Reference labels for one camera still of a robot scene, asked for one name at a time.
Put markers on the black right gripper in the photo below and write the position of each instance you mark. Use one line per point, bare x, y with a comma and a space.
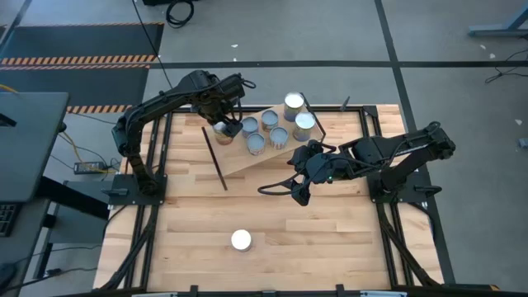
326, 167

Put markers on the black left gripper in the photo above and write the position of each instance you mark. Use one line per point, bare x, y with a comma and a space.
224, 107

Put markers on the small tin can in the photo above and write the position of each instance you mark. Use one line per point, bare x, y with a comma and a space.
256, 142
250, 124

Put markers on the small peach print can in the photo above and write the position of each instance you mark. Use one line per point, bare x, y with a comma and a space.
270, 119

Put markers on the small carrot print can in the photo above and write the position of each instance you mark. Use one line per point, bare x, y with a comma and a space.
279, 135

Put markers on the tall peaches can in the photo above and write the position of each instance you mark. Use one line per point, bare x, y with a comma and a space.
305, 121

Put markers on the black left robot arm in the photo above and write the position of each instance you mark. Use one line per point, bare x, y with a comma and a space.
165, 99

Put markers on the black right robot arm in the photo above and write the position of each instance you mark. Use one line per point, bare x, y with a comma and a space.
396, 152

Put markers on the wooden shelf board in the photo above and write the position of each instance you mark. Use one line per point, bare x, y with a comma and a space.
235, 158

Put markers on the tall metal food can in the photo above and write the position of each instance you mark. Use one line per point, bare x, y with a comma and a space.
293, 101

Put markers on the black power adapter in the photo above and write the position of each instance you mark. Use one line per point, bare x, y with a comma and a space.
86, 167

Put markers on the black hazard striped mat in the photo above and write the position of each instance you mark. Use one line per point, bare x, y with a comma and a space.
82, 41

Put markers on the black desk base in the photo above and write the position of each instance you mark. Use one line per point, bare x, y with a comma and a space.
74, 198

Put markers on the grey desk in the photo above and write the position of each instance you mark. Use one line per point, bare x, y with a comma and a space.
29, 144

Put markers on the black keyboard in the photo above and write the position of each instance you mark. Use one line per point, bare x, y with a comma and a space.
6, 220

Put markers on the grey metal table leg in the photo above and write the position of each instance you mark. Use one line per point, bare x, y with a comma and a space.
495, 30

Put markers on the black shelf leg frame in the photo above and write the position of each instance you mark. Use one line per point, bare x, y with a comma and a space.
317, 119
214, 158

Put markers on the black table frame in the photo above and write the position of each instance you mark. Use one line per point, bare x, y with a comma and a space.
364, 128

